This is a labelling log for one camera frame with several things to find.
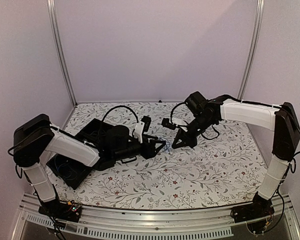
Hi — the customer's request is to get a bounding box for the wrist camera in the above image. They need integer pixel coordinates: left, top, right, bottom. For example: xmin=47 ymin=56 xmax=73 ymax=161
xmin=161 ymin=118 xmax=186 ymax=130
xmin=132 ymin=116 xmax=152 ymax=144

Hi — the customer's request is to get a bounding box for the black compartment tray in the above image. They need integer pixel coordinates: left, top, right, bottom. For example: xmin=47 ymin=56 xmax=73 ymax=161
xmin=46 ymin=118 xmax=114 ymax=190

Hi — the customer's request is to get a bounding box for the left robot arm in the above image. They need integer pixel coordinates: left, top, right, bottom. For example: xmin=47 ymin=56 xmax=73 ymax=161
xmin=7 ymin=113 xmax=166 ymax=217

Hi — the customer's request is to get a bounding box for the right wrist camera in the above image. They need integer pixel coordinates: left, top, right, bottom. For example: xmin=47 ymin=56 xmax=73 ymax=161
xmin=161 ymin=118 xmax=186 ymax=130

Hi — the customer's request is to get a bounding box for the left aluminium corner post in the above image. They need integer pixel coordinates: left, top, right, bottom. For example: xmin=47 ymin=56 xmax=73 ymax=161
xmin=46 ymin=0 xmax=78 ymax=107

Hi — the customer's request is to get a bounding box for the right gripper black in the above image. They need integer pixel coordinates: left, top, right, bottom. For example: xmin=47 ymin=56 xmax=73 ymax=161
xmin=171 ymin=114 xmax=215 ymax=149

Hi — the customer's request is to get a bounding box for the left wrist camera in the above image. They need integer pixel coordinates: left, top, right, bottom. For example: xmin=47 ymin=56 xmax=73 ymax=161
xmin=132 ymin=116 xmax=152 ymax=144

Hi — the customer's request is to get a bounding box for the right aluminium corner post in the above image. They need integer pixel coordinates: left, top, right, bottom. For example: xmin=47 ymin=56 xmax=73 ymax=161
xmin=237 ymin=0 xmax=265 ymax=100

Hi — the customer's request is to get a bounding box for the floral table mat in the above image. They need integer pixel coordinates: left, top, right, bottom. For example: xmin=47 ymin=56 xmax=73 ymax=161
xmin=46 ymin=102 xmax=267 ymax=210

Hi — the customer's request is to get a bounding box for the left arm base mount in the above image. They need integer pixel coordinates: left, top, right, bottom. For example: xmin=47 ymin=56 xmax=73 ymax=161
xmin=38 ymin=199 xmax=82 ymax=223

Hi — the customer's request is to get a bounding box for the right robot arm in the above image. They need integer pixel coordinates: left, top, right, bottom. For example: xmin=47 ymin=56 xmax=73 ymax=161
xmin=162 ymin=91 xmax=300 ymax=218

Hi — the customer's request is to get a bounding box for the aluminium corner post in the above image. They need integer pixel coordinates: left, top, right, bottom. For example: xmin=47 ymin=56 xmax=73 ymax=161
xmin=237 ymin=0 xmax=265 ymax=100
xmin=46 ymin=0 xmax=78 ymax=107

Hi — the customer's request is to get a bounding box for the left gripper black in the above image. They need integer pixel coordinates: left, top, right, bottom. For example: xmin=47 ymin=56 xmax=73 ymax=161
xmin=113 ymin=134 xmax=166 ymax=163

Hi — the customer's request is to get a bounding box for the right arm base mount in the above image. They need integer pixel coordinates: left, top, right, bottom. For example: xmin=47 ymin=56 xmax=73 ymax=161
xmin=230 ymin=200 xmax=275 ymax=223

